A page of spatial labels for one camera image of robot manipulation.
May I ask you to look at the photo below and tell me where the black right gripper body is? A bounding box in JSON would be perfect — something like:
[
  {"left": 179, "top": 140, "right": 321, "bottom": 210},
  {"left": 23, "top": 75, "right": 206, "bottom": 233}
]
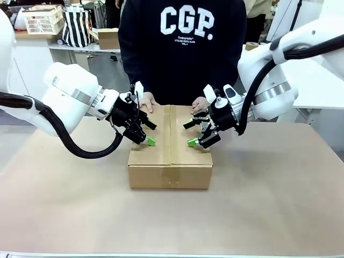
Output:
[{"left": 208, "top": 98, "right": 240, "bottom": 132}]

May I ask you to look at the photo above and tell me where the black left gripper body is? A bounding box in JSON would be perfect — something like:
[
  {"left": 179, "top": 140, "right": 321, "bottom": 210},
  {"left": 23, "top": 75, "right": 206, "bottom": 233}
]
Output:
[{"left": 110, "top": 92, "right": 147, "bottom": 135}]

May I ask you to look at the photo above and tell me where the brown cardboard box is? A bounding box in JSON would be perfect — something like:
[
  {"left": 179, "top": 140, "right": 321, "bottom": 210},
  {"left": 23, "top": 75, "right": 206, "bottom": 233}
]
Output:
[{"left": 127, "top": 104, "right": 214, "bottom": 190}]

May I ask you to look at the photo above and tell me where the person's left forearm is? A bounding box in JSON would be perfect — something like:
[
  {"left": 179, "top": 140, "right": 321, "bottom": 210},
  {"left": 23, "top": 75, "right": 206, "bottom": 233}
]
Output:
[{"left": 214, "top": 51, "right": 247, "bottom": 99}]

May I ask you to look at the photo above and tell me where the person's right forearm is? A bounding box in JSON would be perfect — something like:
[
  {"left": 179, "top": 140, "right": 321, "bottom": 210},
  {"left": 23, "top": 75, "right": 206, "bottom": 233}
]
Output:
[{"left": 119, "top": 51, "right": 147, "bottom": 95}]

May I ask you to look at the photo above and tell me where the small cardboard box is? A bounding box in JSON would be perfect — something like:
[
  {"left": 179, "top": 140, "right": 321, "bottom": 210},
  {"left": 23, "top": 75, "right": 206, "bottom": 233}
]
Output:
[{"left": 96, "top": 27, "right": 120, "bottom": 51}]

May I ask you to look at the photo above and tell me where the person's left hand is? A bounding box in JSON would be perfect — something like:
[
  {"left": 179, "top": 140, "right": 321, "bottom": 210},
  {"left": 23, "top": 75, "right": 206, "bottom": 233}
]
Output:
[{"left": 190, "top": 96, "right": 209, "bottom": 116}]

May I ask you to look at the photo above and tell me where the person's right hand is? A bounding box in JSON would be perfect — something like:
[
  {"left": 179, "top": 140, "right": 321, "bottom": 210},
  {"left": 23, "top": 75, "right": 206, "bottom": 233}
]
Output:
[{"left": 139, "top": 92, "right": 158, "bottom": 113}]

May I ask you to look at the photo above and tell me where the brown packing tape strip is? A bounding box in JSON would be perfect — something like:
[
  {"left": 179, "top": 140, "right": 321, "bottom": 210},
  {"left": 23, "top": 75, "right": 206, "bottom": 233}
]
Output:
[{"left": 162, "top": 105, "right": 180, "bottom": 189}]

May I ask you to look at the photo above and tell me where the person in black sweatshirt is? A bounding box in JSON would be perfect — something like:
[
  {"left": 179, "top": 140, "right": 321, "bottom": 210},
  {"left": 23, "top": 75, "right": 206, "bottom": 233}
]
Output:
[{"left": 118, "top": 0, "right": 247, "bottom": 107}]

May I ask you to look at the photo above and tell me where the white desk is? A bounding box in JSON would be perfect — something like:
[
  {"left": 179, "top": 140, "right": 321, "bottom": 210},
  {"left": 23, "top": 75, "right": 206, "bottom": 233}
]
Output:
[{"left": 48, "top": 42, "right": 122, "bottom": 64}]

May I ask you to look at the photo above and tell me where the black white striped bag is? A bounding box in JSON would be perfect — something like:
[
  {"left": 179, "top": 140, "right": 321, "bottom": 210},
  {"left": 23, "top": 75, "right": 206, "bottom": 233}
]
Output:
[{"left": 61, "top": 3, "right": 94, "bottom": 48}]

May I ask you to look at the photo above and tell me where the person in dark clothes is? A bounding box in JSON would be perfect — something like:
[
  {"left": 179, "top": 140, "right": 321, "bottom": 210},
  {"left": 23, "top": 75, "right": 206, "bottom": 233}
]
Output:
[{"left": 105, "top": 0, "right": 127, "bottom": 29}]

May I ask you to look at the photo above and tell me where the person in beige top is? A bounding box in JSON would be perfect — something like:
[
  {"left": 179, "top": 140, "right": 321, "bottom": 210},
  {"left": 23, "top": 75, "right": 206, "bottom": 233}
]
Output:
[{"left": 246, "top": 0, "right": 273, "bottom": 45}]

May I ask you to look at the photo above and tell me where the white cabinet wooden top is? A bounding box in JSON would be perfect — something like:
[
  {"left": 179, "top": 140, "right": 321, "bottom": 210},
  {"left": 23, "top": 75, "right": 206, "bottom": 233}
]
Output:
[{"left": 10, "top": 30, "right": 59, "bottom": 95}]

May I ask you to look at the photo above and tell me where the white standing panel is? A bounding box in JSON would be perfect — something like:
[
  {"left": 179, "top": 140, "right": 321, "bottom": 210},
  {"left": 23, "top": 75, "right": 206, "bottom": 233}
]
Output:
[{"left": 267, "top": 0, "right": 298, "bottom": 41}]

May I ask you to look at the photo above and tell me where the white plastic basket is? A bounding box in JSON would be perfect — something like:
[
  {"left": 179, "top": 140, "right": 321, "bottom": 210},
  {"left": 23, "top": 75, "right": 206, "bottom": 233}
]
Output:
[{"left": 21, "top": 4, "right": 66, "bottom": 35}]

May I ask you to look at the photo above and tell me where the black tripod stand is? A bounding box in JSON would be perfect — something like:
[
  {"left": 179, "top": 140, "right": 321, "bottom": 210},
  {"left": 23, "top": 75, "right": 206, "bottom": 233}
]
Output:
[{"left": 288, "top": 0, "right": 304, "bottom": 32}]

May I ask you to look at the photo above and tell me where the white rounded object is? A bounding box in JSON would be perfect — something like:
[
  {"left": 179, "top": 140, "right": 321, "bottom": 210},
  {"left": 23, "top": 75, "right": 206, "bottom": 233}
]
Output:
[{"left": 13, "top": 7, "right": 27, "bottom": 30}]

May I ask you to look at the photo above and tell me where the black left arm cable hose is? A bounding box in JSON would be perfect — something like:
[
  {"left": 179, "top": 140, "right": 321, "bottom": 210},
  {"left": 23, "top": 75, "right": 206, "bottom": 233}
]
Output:
[{"left": 0, "top": 91, "right": 127, "bottom": 160}]

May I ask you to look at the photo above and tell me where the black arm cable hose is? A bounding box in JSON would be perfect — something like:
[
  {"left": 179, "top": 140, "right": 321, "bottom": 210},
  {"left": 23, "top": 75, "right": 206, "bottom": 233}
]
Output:
[
  {"left": 0, "top": 91, "right": 127, "bottom": 160},
  {"left": 235, "top": 34, "right": 344, "bottom": 137}
]

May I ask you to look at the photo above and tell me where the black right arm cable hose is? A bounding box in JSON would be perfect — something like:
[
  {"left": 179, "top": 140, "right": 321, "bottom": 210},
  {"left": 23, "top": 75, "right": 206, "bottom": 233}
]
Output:
[{"left": 235, "top": 34, "right": 344, "bottom": 137}]

